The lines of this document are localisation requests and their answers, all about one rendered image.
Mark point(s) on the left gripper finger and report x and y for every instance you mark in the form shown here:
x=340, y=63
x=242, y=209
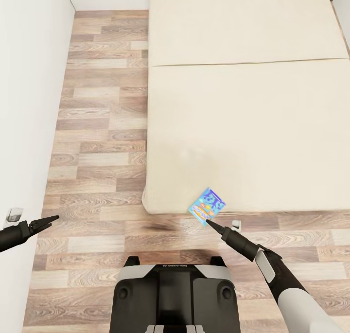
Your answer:
x=36, y=224
x=41, y=229

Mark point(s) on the board game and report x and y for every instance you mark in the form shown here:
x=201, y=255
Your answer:
x=206, y=206

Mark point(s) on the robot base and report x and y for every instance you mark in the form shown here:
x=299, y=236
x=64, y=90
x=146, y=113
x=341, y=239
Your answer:
x=175, y=294

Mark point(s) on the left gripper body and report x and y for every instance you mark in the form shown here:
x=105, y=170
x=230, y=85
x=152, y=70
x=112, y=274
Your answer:
x=13, y=236

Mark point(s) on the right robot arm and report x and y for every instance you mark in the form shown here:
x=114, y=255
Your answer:
x=301, y=313

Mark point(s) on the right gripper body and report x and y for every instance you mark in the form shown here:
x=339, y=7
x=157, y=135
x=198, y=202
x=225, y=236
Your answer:
x=234, y=239

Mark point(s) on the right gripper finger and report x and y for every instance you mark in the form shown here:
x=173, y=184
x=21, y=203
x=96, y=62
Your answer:
x=217, y=227

